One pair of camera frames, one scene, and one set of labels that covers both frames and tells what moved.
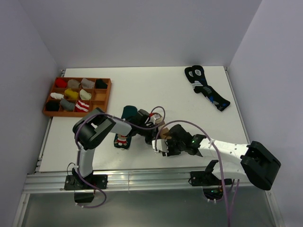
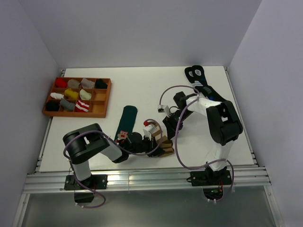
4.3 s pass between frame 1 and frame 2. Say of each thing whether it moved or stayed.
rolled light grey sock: stayed
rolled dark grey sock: stayed
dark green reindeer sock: stayed
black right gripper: moved
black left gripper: moved
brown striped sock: moved
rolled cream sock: stayed
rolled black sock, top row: stayed
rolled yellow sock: stayed
